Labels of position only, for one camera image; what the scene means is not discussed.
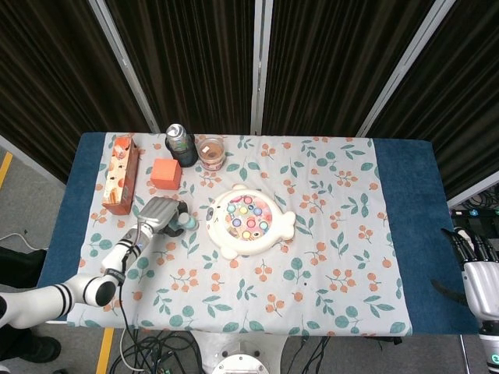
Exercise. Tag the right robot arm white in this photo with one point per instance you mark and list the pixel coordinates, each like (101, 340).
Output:
(490, 350)

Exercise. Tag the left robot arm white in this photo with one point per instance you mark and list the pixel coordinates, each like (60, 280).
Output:
(89, 286)

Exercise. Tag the orange foam cube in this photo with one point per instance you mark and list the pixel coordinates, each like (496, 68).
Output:
(165, 173)

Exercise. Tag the dark ribbed partition panel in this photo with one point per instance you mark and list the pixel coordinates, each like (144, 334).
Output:
(191, 58)
(468, 117)
(335, 58)
(47, 78)

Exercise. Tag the black power strip blue lights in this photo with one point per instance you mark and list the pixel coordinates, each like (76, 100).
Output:
(473, 213)

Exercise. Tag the blue toy hammer grey ends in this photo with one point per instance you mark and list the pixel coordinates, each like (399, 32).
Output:
(190, 223)

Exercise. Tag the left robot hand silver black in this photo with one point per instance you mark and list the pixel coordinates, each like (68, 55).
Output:
(158, 212)

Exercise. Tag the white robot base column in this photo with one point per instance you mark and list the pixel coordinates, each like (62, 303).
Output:
(241, 354)

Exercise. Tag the tall printed beverage can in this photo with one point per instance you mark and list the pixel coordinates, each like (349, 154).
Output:
(182, 150)

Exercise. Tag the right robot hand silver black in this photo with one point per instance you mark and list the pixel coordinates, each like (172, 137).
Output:
(483, 288)

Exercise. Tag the dark blue table cover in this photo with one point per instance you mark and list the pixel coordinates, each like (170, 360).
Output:
(413, 195)

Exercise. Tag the orange printed carton box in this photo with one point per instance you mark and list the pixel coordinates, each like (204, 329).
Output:
(119, 175)

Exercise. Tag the clear plastic jar red label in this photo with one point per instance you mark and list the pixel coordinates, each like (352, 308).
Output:
(211, 154)

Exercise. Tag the white partition frame post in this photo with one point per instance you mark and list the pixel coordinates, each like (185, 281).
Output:
(124, 66)
(260, 66)
(405, 66)
(473, 196)

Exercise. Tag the white whack-a-mole toy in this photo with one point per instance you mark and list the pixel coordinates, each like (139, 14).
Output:
(230, 241)

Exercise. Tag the floral orange fruit tablecloth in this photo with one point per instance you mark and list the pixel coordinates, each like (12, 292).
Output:
(331, 253)

